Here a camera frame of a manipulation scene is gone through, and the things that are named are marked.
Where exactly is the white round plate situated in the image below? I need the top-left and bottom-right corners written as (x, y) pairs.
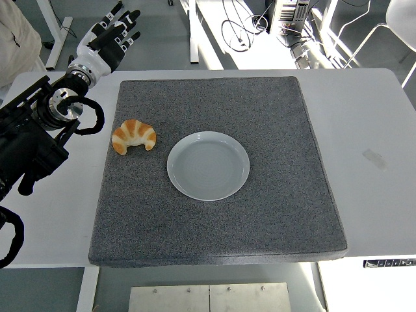
top-left (166, 131), bottom-right (251, 202)

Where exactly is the computer tower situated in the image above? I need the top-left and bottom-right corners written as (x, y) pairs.
top-left (268, 0), bottom-right (310, 35)

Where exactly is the white desk foot bar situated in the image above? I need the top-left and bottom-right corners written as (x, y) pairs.
top-left (188, 0), bottom-right (200, 64)

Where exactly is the grey metal plate with screws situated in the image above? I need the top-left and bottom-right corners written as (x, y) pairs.
top-left (128, 281), bottom-right (293, 312)

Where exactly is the black cable coil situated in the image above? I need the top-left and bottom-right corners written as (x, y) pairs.
top-left (221, 0), bottom-right (271, 53)

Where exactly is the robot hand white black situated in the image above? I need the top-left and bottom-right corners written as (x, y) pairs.
top-left (69, 1), bottom-right (142, 77)

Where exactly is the grey speckled mat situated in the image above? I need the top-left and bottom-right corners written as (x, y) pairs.
top-left (88, 76), bottom-right (348, 269)

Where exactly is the white chair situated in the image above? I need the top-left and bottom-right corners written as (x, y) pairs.
top-left (337, 0), bottom-right (416, 88)

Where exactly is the black cable with adapter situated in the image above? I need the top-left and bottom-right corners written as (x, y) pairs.
top-left (41, 25), bottom-right (77, 50)

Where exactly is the piece of clear tape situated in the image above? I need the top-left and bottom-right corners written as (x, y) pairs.
top-left (362, 148), bottom-right (389, 172)

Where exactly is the white table leg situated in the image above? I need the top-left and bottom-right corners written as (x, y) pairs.
top-left (75, 266), bottom-right (100, 312)

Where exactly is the white desk leg with foot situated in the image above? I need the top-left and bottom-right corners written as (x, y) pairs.
top-left (36, 0), bottom-right (74, 71)

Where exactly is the table control panel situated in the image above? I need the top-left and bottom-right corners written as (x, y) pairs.
top-left (363, 258), bottom-right (416, 269)

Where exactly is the person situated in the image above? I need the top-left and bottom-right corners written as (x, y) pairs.
top-left (0, 0), bottom-right (47, 89)

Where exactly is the croissant bread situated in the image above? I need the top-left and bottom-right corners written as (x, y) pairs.
top-left (112, 118), bottom-right (157, 155)

